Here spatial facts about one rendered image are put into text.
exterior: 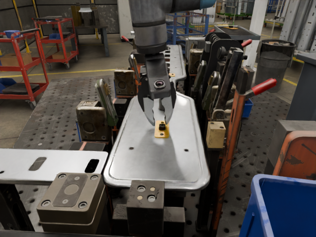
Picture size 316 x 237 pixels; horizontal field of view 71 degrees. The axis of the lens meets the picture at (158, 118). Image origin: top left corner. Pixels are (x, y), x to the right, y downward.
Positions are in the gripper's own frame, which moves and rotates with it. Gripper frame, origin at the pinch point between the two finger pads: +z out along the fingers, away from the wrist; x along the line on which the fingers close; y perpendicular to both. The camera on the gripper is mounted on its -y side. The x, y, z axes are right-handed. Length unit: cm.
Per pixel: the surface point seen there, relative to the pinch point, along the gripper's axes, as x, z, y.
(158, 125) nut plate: 0.6, 1.6, 1.1
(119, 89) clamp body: 16.0, 4.8, 39.2
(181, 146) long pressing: -4.5, 2.4, -8.7
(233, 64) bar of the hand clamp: -17.5, -15.0, -3.7
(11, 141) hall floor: 154, 88, 140
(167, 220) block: 0.5, 1.7, -28.3
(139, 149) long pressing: 5.5, 1.3, -9.3
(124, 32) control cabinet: 81, 72, 687
